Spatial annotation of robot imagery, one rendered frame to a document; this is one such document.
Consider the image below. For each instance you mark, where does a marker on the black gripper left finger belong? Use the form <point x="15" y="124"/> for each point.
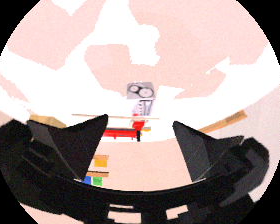
<point x="75" y="144"/>

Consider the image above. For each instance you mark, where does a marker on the grey rectangular block with notch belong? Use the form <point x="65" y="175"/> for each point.
<point x="141" y="98"/>

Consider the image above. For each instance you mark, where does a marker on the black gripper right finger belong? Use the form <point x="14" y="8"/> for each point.
<point x="201" y="151"/>

